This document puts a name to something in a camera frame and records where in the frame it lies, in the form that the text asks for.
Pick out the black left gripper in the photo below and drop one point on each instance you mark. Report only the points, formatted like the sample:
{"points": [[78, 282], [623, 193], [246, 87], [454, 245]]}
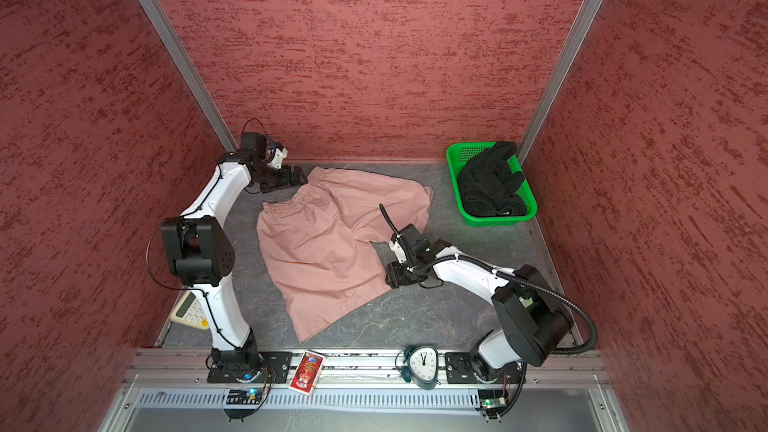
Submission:
{"points": [[285, 180]]}

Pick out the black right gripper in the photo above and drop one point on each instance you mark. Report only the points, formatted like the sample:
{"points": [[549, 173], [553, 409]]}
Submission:
{"points": [[394, 269]]}

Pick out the pink shorts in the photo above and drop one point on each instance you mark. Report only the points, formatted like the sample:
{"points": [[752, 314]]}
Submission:
{"points": [[318, 246]]}

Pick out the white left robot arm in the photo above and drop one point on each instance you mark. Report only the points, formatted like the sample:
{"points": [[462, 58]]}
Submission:
{"points": [[201, 256]]}

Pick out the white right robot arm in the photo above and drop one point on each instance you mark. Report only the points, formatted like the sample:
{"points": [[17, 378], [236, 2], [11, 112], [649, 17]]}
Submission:
{"points": [[532, 320]]}

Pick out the black shorts in basket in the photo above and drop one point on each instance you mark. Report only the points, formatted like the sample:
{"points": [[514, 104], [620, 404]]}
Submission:
{"points": [[488, 187]]}

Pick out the dark green alarm clock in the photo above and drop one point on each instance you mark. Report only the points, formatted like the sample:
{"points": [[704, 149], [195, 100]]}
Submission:
{"points": [[419, 365]]}

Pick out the red card pack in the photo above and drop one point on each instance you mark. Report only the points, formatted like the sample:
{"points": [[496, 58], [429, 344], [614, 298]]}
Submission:
{"points": [[307, 373]]}

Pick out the green plastic basket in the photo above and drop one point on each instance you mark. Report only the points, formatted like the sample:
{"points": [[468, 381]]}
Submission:
{"points": [[457, 155]]}

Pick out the right controller board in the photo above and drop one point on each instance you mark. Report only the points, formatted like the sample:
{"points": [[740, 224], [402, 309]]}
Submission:
{"points": [[492, 403]]}

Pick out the controller board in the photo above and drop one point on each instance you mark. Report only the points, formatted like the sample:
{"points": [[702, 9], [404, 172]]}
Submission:
{"points": [[240, 404], [492, 403]]}

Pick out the cream calculator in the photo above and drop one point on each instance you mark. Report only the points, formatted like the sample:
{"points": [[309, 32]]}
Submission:
{"points": [[187, 311]]}

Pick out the left controller board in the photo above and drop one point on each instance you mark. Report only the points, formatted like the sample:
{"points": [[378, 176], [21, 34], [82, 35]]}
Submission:
{"points": [[240, 404]]}

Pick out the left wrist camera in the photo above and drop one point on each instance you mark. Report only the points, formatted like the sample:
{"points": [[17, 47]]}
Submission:
{"points": [[269, 152]]}

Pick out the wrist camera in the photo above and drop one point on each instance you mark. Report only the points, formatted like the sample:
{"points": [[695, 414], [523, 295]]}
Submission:
{"points": [[269, 152], [408, 244]]}

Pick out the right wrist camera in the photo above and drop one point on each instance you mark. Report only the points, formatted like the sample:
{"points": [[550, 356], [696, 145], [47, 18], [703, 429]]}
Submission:
{"points": [[408, 244]]}

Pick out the aluminium front rail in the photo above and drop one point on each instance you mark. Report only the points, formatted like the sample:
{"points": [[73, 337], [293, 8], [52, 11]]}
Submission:
{"points": [[365, 368]]}

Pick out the aluminium corner post left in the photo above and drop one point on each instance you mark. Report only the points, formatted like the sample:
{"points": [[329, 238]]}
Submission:
{"points": [[173, 44]]}

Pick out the aluminium corner post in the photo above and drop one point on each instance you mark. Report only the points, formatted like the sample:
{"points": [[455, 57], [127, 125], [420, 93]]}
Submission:
{"points": [[576, 36], [173, 44]]}

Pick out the aluminium corner post right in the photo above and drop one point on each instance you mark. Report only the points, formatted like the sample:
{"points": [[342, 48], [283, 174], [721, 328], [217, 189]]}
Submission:
{"points": [[576, 36]]}

